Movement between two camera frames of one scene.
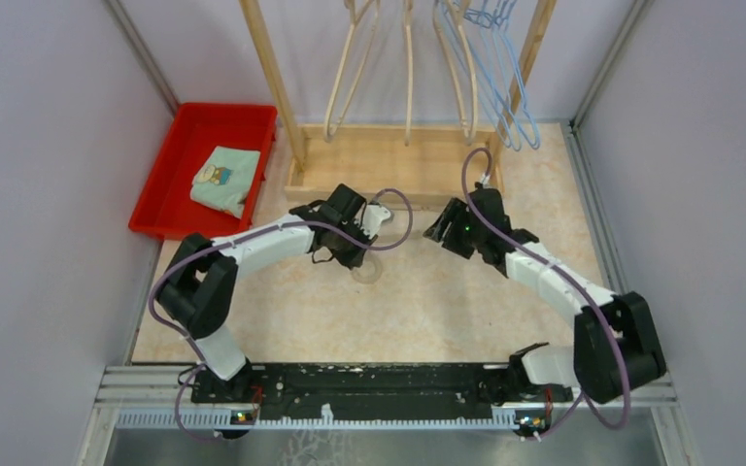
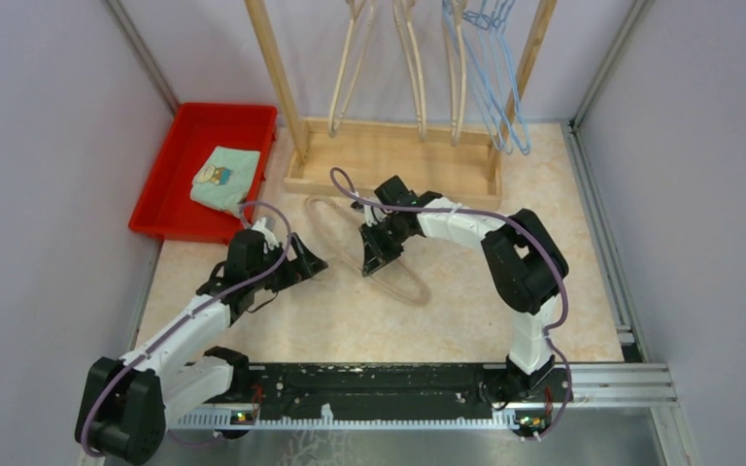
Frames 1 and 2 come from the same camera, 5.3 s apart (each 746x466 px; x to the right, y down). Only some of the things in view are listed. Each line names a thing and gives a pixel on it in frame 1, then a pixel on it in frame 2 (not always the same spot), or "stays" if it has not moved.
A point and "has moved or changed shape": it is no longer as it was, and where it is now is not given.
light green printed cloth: (225, 179) stays
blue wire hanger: (506, 84) has moved or changed shape
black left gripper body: (345, 251) → (289, 271)
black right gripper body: (461, 237) → (385, 238)
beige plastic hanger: (468, 137) has moved or changed shape
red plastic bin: (165, 207) stays
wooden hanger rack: (399, 163) stays
